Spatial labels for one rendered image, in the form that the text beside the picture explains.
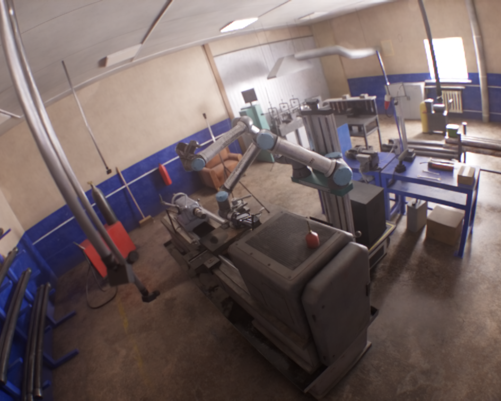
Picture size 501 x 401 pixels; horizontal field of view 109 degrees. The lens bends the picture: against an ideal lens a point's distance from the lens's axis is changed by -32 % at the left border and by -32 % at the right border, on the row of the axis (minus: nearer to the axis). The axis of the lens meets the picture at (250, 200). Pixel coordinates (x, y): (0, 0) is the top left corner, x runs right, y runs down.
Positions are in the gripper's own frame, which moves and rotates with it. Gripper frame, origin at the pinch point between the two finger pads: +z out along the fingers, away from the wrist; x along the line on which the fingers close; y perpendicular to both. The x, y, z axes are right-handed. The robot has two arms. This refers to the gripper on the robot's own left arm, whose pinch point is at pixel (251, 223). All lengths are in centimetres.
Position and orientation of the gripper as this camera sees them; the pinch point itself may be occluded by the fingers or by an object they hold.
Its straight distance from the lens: 187.8
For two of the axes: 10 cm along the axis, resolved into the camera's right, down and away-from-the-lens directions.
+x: 7.2, -2.2, 6.6
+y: -0.1, -9.5, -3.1
